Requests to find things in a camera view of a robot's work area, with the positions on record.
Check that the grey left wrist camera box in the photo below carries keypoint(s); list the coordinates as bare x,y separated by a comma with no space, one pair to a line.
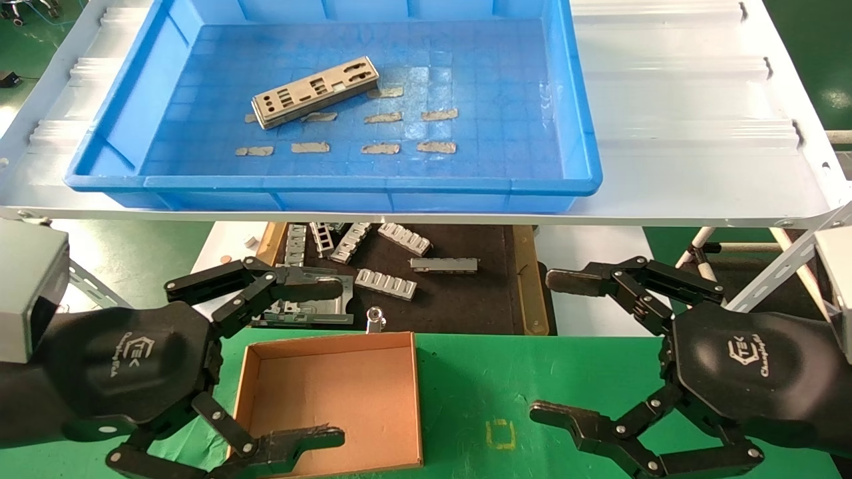
26,286

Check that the shallow cardboard box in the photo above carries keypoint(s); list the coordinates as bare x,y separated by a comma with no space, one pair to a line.
333,386

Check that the small white cube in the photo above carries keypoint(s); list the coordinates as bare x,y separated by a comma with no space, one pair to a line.
249,241

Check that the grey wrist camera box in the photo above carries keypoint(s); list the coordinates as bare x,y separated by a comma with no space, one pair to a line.
840,279
26,286

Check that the blue plastic tray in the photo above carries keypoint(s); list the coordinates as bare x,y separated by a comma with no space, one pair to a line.
499,100

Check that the white slanted metal bar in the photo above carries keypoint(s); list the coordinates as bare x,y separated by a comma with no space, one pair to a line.
807,283

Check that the white perforated metal brace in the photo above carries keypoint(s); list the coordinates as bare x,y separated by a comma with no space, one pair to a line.
785,261
93,283

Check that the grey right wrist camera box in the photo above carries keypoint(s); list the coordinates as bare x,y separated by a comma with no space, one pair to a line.
840,279

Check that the white metal shelf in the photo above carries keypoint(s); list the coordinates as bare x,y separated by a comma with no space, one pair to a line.
665,133

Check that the brown tape scrap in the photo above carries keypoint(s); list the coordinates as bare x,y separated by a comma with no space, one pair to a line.
436,147
383,118
310,148
381,149
255,151

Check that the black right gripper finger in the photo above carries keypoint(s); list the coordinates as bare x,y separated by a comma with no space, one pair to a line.
586,278

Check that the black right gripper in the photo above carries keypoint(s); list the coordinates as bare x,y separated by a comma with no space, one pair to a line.
765,372

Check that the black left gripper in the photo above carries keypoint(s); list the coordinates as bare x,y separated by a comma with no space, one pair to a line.
120,359

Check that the green table mat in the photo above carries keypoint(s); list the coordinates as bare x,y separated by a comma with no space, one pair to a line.
466,372

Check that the black pad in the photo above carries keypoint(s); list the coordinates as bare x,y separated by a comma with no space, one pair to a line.
466,299

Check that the white pipe frame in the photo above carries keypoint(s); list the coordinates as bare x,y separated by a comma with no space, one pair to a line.
700,239

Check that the large grey stamped metal plate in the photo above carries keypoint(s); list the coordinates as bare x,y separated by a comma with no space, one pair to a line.
326,313

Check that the small black floor box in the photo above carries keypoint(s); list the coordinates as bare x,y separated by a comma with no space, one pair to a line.
10,79

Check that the silver binder clip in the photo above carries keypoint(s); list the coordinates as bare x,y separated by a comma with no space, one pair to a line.
375,322

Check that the black wheeled chair base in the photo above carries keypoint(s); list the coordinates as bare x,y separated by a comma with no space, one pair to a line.
14,18

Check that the grey slotted metal bracket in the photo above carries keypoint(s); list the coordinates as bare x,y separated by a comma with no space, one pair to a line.
405,238
295,245
323,238
351,241
386,284

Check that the grey closed metal bar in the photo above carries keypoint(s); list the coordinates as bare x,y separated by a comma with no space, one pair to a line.
443,265

